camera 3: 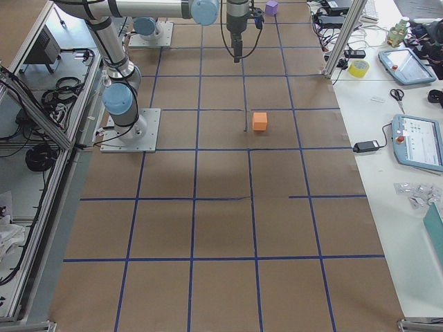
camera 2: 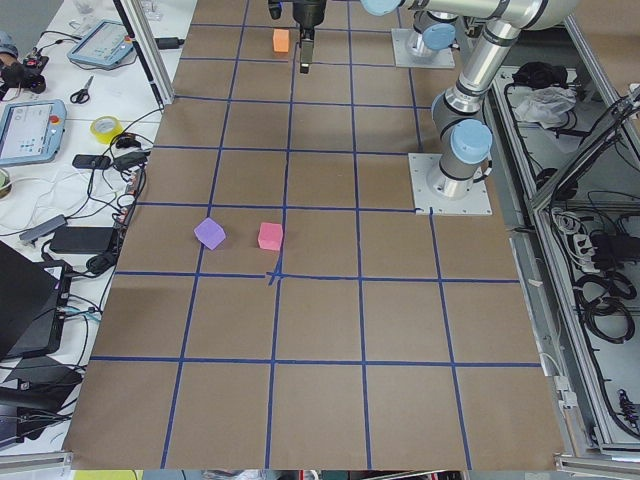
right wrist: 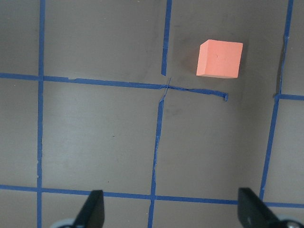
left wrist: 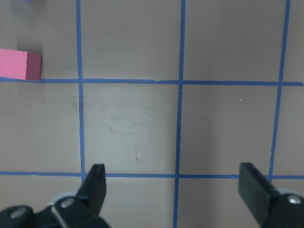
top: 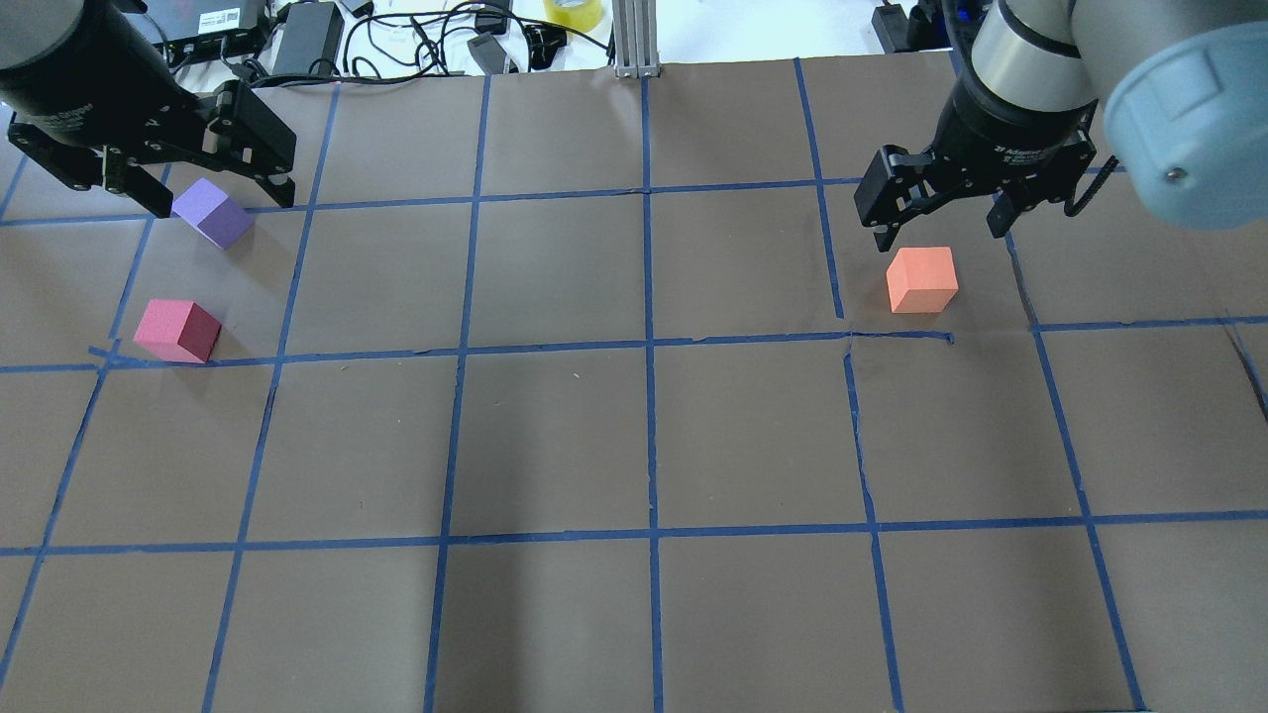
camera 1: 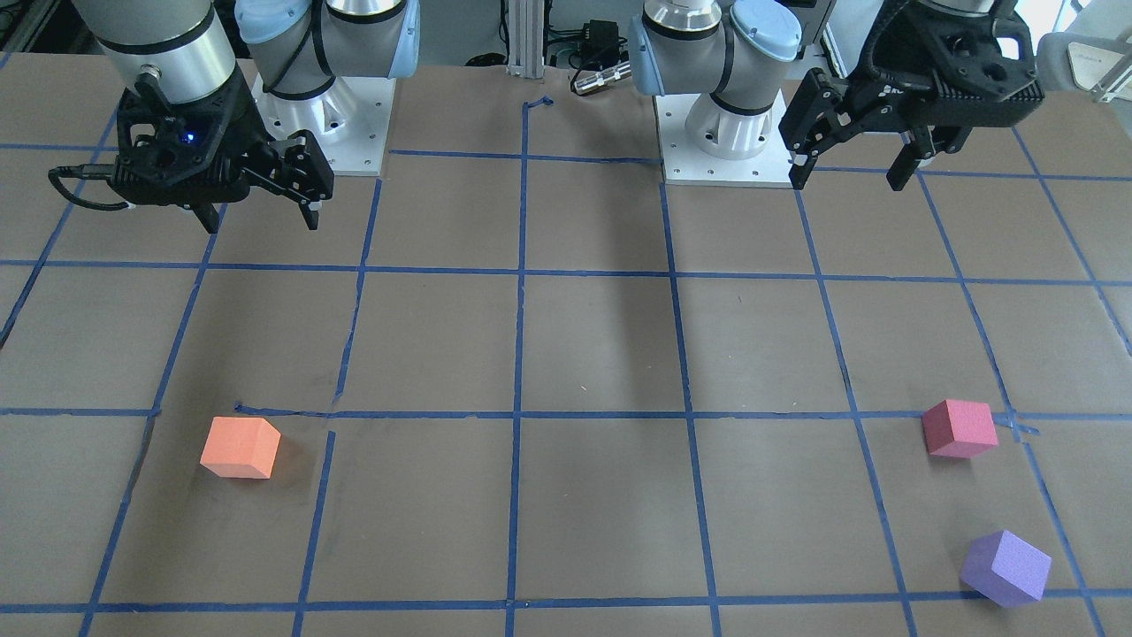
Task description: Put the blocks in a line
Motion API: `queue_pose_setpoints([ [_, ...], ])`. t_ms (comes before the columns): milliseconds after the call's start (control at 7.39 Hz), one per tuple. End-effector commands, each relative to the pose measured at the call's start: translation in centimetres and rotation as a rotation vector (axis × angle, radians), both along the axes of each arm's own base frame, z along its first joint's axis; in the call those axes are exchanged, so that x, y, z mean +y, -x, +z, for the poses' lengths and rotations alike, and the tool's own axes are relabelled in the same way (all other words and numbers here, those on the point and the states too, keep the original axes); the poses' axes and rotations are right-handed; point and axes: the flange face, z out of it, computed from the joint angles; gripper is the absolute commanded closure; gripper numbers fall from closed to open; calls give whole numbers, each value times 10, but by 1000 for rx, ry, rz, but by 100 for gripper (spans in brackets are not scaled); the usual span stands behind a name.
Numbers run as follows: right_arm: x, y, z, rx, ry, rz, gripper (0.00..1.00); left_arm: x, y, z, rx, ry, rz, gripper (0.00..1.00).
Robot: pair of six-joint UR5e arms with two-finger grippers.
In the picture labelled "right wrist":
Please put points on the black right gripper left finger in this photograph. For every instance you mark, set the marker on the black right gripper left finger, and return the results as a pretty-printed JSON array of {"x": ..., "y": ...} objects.
[{"x": 92, "y": 213}]

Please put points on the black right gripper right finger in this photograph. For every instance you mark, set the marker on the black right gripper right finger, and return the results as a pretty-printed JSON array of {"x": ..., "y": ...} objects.
[{"x": 253, "y": 213}]

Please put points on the orange foam cube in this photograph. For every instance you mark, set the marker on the orange foam cube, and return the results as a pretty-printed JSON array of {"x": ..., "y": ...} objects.
[{"x": 219, "y": 59}]

